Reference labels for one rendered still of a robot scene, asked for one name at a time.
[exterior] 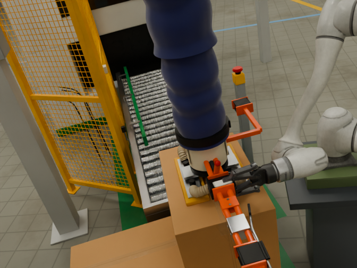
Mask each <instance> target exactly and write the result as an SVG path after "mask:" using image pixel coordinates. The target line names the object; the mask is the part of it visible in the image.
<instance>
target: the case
mask: <svg viewBox="0 0 357 268"><path fill-rule="evenodd" d="M227 144H231V145H232V147H233V148H234V150H235V152H236V154H237V156H238V158H239V159H240V161H241V163H242V165H243V166H247V165H249V164H250V162H249V160H248V158H247V157H246V155H245V153H244V151H243V149H242V148H241V146H240V144H239V142H238V141H237V140H235V141H231V142H228V143H227ZM177 148H178V146H177V147H174V148H170V149H166V150H162V151H159V157H160V162H161V168H162V171H163V177H164V182H165V187H166V192H167V198H168V203H169V209H170V213H171V218H172V223H173V228H174V234H175V238H176V241H177V245H178V248H179V251H180V254H181V258H182V261H183V264H184V268H241V265H240V262H239V260H238V258H235V253H234V246H236V244H235V242H234V241H233V239H232V237H231V235H230V231H229V229H228V227H227V221H226V219H225V216H224V215H223V212H222V210H221V207H220V203H219V201H216V202H215V201H214V200H212V198H211V196H210V194H208V195H209V198H210V200H209V201H206V202H202V203H198V204H195V205H191V206H187V205H186V202H185V198H184V195H183V191H182V187H181V183H180V180H179V175H178V173H177V169H176V165H175V162H174V159H175V158H177V157H179V155H178V153H177ZM236 198H237V200H238V202H239V204H240V205H239V206H240V208H241V211H242V213H243V214H244V215H245V217H246V220H247V222H248V224H249V226H250V219H249V211H248V204H250V208H251V216H252V224H253V228H254V230H255V232H256V235H257V237H258V239H259V241H262V242H263V244H264V246H265V248H266V250H267V252H268V254H269V256H270V259H269V262H270V264H271V266H272V268H281V259H280V252H279V241H278V230H277V218H276V209H275V207H274V205H273V203H272V201H271V200H270V198H269V196H268V194H267V192H266V191H265V189H264V187H263V186H260V192H253V193H250V194H246V195H242V196H238V197H236ZM250 228H251V227H250Z"/></svg>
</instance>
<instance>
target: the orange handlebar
mask: <svg viewBox="0 0 357 268"><path fill-rule="evenodd" d="M243 112H244V114H245V115H246V116H247V118H248V119H249V120H250V122H251V123H252V125H253V126H254V127H255V129H253V130H249V131H246V132H242V133H238V134H235V135H231V136H228V138H227V139H226V143H228V142H231V141H235V140H239V139H243V138H246V137H250V136H254V135H258V134H261V132H262V127H261V126H260V125H259V123H258V122H257V121H256V119H255V118H254V117H253V115H252V114H251V113H250V111H249V110H248V109H247V107H245V108H243ZM216 160H218V158H214V159H213V162H215V161H216ZM203 163H204V165H205V168H206V170H207V173H208V175H209V176H210V175H214V173H213V171H212V169H211V166H210V164H209V162H208V161H204V162H203ZM222 172H224V171H223V169H222V167H221V166H220V170H219V173H222ZM227 194H228V196H229V197H227V198H224V197H223V195H222V193H221V192H218V193H217V194H216V196H217V198H218V201H219V203H220V207H221V210H222V212H223V215H224V216H225V219H226V218H228V217H231V214H230V213H234V212H235V213H236V215H239V214H243V213H242V211H241V208H240V206H239V205H240V204H239V202H238V200H237V198H236V196H235V195H234V193H233V191H232V190H231V189H229V190H228V191H227ZM245 236H246V238H247V240H248V242H250V241H254V240H255V239H254V237H253V234H252V232H251V230H247V231H245ZM233 239H234V241H235V244H236V245H240V244H242V240H241V238H240V236H239V234H238V233H235V234H233ZM258 268H267V267H266V266H261V267H258Z"/></svg>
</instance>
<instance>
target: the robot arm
mask: <svg viewBox="0 0 357 268"><path fill-rule="evenodd" d="M351 36H357V0H326V2H325V4H324V6H323V8H322V10H321V13H320V17H319V20H318V25H317V33H316V51H315V62H314V70H313V74H312V77H311V79H310V82H309V84H308V86H307V88H306V90H305V92H304V94H303V96H302V98H301V99H300V101H299V103H298V105H297V107H296V109H295V111H294V113H293V115H292V117H291V119H290V121H289V124H288V126H287V129H286V132H285V135H284V136H283V137H281V138H280V139H279V140H278V142H277V144H276V146H275V147H274V148H273V150H272V152H271V159H272V161H271V162H270V163H268V164H264V165H262V166H258V165H257V164H256V162H252V163H251V164H249V165H247V166H244V167H241V168H238V169H235V170H233V171H231V174H229V177H225V178H222V180H219V181H215V182H213V185H214V187H215V188H217V187H220V186H224V185H228V184H231V183H233V181H237V180H244V179H248V180H247V181H246V182H244V183H241V184H239V185H237V186H236V187H235V188H236V190H237V194H236V197H238V196H242V195H246V194H250V193H253V192H260V186H262V185H264V184H270V183H274V182H278V183H280V182H284V181H287V180H291V179H296V178H298V179H299V178H304V177H308V176H311V175H314V174H316V173H318V172H320V171H324V170H327V169H333V168H341V167H346V166H357V160H356V159H355V158H354V157H353V155H352V154H351V153H352V152H354V153H357V118H355V117H353V115H352V113H350V112H349V111H348V110H346V109H344V108H341V107H331V108H329V109H327V110H325V112H324V113H323V115H322V116H321V118H320V120H319V122H318V126H317V147H309V148H305V147H303V143H302V142H301V140H300V132H301V128H302V126H303V123H304V122H305V120H306V118H307V116H308V115H309V113H310V112H311V110H312V108H313V107H314V105H315V103H316V102H317V100H318V98H319V97H320V95H321V94H322V92H323V90H324V88H325V86H326V84H327V82H328V80H329V78H330V75H331V73H332V70H333V68H334V65H335V62H336V60H337V57H338V55H339V52H340V50H341V48H342V46H343V43H344V40H345V37H351Z"/></svg>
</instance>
